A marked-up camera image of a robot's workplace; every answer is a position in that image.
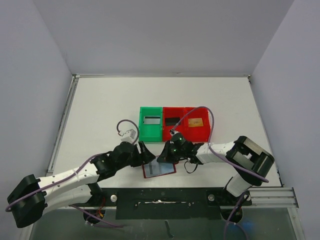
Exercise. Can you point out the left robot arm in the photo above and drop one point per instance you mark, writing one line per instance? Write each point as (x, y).
(30, 198)

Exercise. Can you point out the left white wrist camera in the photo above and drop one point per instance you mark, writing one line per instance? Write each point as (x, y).
(128, 136)

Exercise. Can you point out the aluminium front rail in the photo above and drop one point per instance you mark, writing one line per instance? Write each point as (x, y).
(273, 197)

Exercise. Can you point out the gold credit card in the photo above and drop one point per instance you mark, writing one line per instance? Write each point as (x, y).
(195, 122)

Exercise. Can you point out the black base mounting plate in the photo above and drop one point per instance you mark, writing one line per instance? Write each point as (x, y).
(163, 203)

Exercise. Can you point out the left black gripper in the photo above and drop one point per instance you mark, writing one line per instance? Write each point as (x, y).
(144, 157)

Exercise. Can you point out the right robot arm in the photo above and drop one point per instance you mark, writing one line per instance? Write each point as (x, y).
(251, 162)

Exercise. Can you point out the red bin with gold card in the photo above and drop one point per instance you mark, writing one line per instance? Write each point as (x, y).
(197, 134)

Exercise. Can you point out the green plastic bin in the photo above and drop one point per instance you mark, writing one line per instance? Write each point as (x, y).
(150, 133)

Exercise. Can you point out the red bin with black card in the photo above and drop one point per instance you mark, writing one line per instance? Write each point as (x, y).
(170, 112)

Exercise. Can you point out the black credit card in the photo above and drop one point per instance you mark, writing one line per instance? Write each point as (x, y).
(171, 121)

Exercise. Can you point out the red leather card holder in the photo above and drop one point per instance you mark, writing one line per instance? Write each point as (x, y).
(156, 169)

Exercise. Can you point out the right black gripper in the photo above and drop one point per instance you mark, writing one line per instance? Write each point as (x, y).
(167, 151)

